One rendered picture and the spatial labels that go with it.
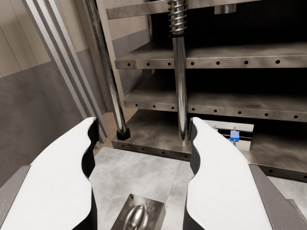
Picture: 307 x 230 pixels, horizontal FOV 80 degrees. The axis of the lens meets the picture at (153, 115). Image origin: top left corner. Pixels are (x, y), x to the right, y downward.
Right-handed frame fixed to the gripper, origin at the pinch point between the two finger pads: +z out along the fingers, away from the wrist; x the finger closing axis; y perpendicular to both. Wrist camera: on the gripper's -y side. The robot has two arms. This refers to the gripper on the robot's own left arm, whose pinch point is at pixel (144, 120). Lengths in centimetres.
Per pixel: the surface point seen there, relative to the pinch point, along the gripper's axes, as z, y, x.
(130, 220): 29, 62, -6
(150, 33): 151, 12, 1
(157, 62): 84, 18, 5
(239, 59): 70, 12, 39
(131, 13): 91, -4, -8
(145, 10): 89, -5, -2
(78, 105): 184, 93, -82
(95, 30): 89, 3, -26
